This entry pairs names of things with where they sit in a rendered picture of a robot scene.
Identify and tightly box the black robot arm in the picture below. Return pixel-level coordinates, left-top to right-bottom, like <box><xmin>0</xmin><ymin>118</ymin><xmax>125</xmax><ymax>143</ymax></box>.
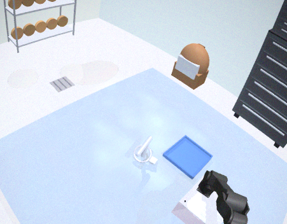
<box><xmin>197</xmin><ymin>170</ymin><xmax>250</xmax><ymax>224</ymax></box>

